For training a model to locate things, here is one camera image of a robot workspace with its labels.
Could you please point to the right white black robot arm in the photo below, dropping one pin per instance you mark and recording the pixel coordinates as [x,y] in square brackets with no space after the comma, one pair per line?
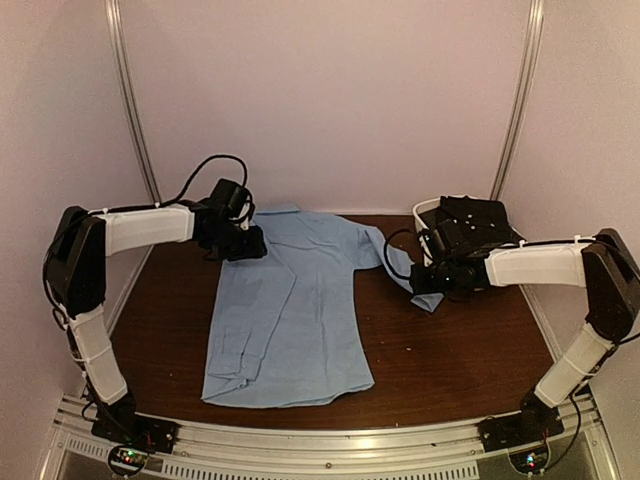
[459,260]

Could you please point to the white plastic basket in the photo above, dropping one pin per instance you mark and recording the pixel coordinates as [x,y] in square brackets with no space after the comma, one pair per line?
[425,220]

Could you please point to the front aluminium rail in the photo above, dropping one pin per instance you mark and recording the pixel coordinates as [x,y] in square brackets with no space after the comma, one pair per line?
[453,450]

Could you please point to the light blue long sleeve shirt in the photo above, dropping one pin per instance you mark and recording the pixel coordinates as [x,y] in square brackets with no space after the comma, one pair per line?
[284,331]

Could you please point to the black folded shirt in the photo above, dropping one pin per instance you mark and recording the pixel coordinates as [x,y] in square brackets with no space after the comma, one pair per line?
[471,222]

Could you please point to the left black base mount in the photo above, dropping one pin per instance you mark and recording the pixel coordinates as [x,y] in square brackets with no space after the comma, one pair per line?
[141,432]

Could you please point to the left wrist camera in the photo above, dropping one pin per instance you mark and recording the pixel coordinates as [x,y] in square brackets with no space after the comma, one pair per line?
[246,215]

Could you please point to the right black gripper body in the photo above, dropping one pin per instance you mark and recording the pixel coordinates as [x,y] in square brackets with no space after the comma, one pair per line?
[443,281]

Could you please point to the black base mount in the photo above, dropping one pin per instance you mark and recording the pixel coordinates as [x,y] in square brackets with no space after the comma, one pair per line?
[141,432]
[515,430]

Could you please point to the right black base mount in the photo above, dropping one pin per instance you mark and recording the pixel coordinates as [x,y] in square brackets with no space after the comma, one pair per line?
[515,430]

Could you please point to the left aluminium frame post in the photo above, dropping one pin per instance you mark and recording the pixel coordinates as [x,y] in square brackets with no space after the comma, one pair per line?
[123,70]

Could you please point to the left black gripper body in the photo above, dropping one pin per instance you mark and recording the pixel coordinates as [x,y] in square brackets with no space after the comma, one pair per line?
[234,247]

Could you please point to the right aluminium frame post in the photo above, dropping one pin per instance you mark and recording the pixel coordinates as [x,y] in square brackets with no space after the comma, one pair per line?
[529,60]

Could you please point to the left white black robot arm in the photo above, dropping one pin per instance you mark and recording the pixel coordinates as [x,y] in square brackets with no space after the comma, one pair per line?
[74,268]

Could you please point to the aluminium frame post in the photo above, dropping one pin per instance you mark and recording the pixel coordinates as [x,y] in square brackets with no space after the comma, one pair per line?
[529,60]
[123,70]

